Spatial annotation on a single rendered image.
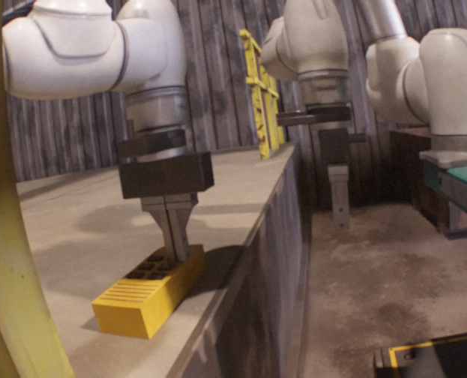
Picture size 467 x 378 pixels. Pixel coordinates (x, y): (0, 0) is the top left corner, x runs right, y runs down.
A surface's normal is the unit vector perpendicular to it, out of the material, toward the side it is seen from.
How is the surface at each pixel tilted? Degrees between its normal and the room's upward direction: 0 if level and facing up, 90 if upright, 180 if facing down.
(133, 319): 90
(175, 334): 0
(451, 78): 87
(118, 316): 90
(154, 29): 82
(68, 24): 106
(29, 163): 90
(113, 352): 0
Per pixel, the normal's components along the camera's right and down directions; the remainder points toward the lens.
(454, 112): -0.75, 0.23
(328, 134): -0.24, 0.19
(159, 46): 0.69, 0.05
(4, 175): 0.97, -0.10
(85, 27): 0.69, 0.44
